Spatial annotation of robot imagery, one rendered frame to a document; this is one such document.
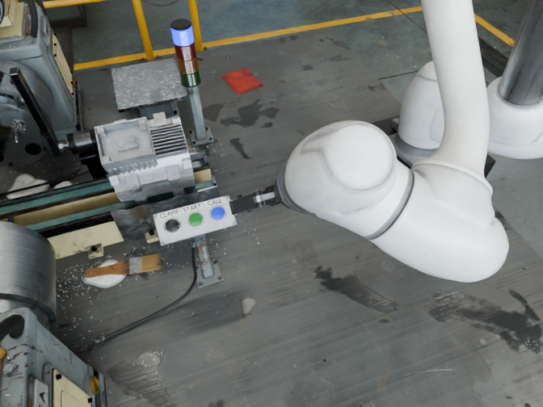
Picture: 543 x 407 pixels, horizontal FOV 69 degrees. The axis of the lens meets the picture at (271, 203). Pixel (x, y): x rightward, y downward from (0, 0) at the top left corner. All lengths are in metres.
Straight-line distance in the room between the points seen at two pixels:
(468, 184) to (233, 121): 1.14
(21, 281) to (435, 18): 0.79
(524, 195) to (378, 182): 2.37
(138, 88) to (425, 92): 0.97
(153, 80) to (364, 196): 1.27
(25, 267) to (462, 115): 0.78
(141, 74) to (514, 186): 2.16
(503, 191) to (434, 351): 1.75
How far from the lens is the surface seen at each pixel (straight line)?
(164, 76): 1.61
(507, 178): 2.80
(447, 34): 0.60
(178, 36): 1.24
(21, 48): 1.43
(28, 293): 0.85
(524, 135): 1.13
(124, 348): 1.07
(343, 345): 1.03
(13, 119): 1.29
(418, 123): 1.19
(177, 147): 1.02
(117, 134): 1.05
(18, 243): 0.91
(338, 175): 0.40
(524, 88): 1.05
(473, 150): 0.56
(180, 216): 0.88
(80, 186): 1.24
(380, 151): 0.41
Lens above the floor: 1.75
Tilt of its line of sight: 50 degrees down
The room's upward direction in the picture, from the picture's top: straight up
